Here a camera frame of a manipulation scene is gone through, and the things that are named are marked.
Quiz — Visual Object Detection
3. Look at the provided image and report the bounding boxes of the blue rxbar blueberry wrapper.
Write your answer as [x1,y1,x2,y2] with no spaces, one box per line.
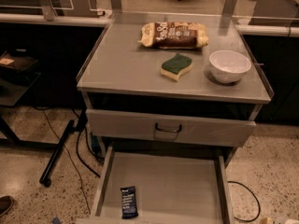
[121,186,138,219]

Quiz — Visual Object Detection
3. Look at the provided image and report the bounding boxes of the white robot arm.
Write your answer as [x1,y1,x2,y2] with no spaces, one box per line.
[259,217,299,224]

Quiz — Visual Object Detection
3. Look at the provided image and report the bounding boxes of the open grey middle drawer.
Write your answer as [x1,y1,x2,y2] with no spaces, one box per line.
[76,146,235,224]

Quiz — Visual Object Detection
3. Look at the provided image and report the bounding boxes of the grey metal drawer cabinet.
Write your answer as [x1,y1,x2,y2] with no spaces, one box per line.
[76,10,275,224]

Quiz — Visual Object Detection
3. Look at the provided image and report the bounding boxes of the closed grey top drawer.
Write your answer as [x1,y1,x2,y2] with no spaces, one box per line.
[86,109,256,147]

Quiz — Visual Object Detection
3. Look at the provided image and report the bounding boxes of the white bowl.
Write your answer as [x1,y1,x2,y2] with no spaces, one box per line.
[209,50,251,84]

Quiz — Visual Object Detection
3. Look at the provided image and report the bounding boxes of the green yellow sponge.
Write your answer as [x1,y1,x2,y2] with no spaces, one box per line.
[160,53,192,81]

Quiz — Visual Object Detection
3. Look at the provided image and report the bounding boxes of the brown yellow snack bag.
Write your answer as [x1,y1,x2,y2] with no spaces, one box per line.
[139,21,209,49]

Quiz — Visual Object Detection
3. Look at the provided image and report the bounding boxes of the brown shoe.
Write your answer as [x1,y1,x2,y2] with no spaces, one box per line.
[0,196,14,217]

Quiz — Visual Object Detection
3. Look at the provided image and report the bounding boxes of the dark side table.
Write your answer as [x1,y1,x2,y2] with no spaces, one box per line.
[0,52,58,150]

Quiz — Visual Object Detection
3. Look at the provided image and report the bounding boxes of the black floor cable right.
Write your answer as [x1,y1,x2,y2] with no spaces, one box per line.
[227,180,261,223]

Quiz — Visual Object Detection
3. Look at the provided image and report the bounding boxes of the black floor cable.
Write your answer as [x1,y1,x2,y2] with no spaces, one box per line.
[31,105,106,215]
[227,180,261,223]

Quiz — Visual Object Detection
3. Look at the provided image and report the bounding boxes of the black drawer handle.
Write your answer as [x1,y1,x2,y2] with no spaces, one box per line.
[154,123,182,133]

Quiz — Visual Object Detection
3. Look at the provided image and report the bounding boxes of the black floor cable left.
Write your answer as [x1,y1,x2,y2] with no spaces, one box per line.
[31,105,106,215]

